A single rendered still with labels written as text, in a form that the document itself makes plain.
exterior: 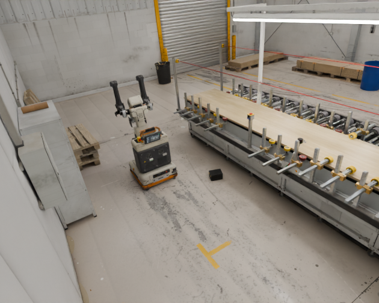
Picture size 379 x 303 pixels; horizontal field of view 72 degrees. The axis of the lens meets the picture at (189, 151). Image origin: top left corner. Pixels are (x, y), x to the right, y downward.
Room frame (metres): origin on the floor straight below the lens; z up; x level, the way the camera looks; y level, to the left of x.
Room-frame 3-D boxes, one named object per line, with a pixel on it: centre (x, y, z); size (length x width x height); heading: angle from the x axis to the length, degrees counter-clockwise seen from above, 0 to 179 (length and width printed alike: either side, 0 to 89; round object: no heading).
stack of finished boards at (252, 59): (11.06, -3.13, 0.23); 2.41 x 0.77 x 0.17; 120
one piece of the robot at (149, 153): (3.66, 0.62, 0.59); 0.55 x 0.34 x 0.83; 118
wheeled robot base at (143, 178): (3.74, 0.66, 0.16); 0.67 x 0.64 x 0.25; 28
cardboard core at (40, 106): (3.24, 1.90, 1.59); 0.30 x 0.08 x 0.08; 119
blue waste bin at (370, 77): (6.94, -5.22, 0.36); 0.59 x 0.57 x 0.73; 119
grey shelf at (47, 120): (3.15, 1.84, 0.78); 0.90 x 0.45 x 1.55; 29
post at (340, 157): (2.10, -1.47, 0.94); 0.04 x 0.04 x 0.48; 29
